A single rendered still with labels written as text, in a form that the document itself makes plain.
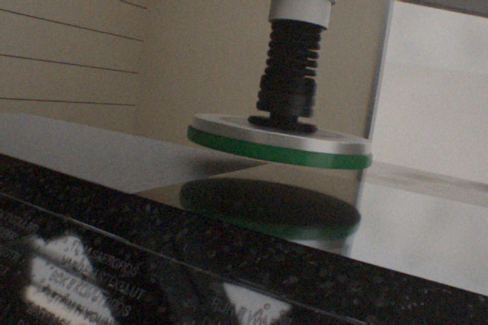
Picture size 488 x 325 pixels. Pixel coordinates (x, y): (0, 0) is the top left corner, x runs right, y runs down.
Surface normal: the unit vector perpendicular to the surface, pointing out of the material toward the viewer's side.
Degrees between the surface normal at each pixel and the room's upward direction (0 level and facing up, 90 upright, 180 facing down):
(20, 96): 90
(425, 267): 0
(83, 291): 45
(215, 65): 90
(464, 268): 0
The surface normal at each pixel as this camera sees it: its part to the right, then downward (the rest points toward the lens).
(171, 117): -0.49, 0.06
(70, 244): -0.22, -0.65
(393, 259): 0.15, -0.98
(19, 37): 0.86, 0.20
